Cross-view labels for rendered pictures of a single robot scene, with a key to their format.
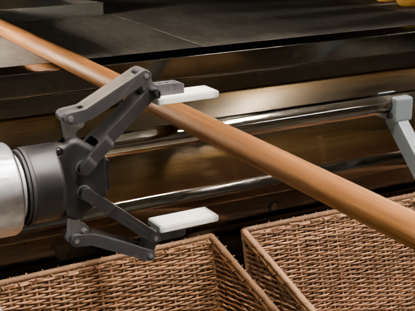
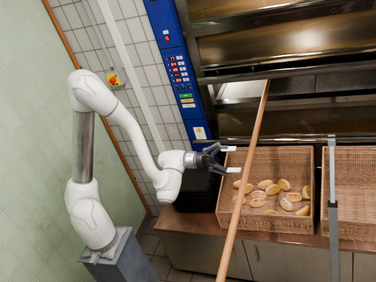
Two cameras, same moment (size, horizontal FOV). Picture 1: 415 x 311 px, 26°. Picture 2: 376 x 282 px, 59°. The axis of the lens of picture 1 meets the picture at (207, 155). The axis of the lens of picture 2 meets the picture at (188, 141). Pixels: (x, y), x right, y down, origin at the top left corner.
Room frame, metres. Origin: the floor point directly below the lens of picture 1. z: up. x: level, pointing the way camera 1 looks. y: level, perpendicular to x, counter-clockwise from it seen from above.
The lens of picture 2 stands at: (0.09, -0.96, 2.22)
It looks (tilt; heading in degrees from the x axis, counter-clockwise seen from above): 34 degrees down; 58
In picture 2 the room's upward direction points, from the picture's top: 19 degrees counter-clockwise
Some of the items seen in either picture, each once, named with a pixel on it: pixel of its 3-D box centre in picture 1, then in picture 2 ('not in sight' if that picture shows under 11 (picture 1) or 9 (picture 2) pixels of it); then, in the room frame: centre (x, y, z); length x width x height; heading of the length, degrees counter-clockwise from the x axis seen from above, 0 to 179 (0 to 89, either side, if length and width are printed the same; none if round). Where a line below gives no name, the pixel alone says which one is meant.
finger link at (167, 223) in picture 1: (183, 219); (234, 169); (0.89, 0.03, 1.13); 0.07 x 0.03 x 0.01; 120
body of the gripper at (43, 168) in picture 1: (61, 179); (205, 159); (0.82, 0.14, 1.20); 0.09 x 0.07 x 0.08; 120
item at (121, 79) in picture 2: not in sight; (116, 77); (0.93, 1.02, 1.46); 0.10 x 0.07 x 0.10; 119
